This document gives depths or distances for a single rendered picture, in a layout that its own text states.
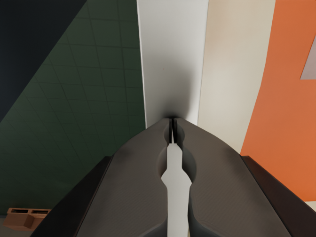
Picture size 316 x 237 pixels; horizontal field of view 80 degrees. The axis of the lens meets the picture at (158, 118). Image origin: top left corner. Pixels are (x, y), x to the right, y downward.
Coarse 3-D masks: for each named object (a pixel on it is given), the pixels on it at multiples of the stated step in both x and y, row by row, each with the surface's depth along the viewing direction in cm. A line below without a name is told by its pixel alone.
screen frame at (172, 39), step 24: (144, 0) 10; (168, 0) 10; (192, 0) 10; (144, 24) 10; (168, 24) 10; (192, 24) 10; (144, 48) 11; (168, 48) 11; (192, 48) 11; (144, 72) 12; (168, 72) 12; (192, 72) 12; (144, 96) 12; (168, 96) 12; (192, 96) 12; (192, 120) 13; (168, 168) 16; (168, 192) 17; (168, 216) 19
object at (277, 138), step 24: (288, 0) 13; (312, 0) 12; (288, 24) 13; (312, 24) 13; (288, 48) 14; (312, 48) 14; (264, 72) 15; (288, 72) 15; (312, 72) 15; (264, 96) 16; (288, 96) 16; (312, 96) 16; (264, 120) 17; (288, 120) 17; (312, 120) 17; (264, 144) 18; (288, 144) 18; (312, 144) 18; (264, 168) 20; (288, 168) 20; (312, 168) 20; (312, 192) 22
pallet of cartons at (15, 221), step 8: (16, 208) 503; (24, 208) 504; (8, 216) 490; (16, 216) 491; (24, 216) 492; (32, 216) 517; (40, 216) 515; (8, 224) 479; (16, 224) 480; (24, 224) 484; (32, 224) 516
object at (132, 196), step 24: (168, 120) 11; (144, 144) 9; (168, 144) 11; (120, 168) 8; (144, 168) 8; (96, 192) 7; (120, 192) 7; (144, 192) 7; (96, 216) 6; (120, 216) 6; (144, 216) 6
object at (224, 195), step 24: (192, 144) 9; (216, 144) 9; (192, 168) 9; (216, 168) 8; (240, 168) 8; (192, 192) 7; (216, 192) 7; (240, 192) 7; (192, 216) 6; (216, 216) 6; (240, 216) 6; (264, 216) 6
